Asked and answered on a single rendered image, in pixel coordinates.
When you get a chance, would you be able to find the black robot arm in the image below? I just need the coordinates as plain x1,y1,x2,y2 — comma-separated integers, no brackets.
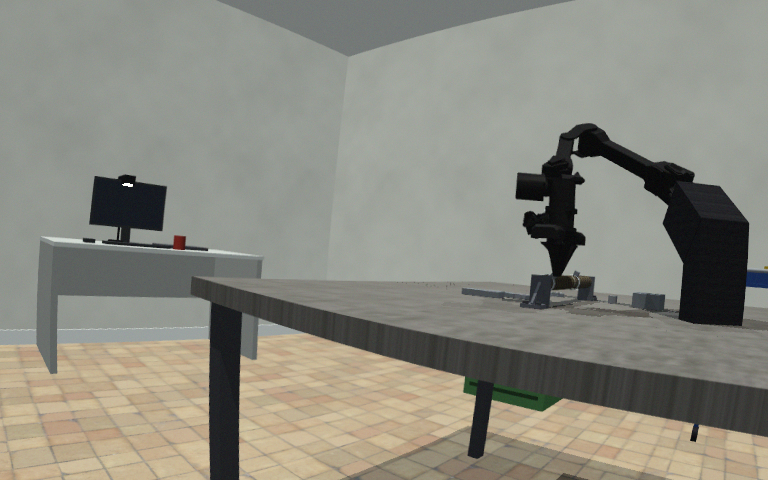
516,123,695,235

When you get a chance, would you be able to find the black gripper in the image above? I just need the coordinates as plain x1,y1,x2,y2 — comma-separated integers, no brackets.
531,201,586,277

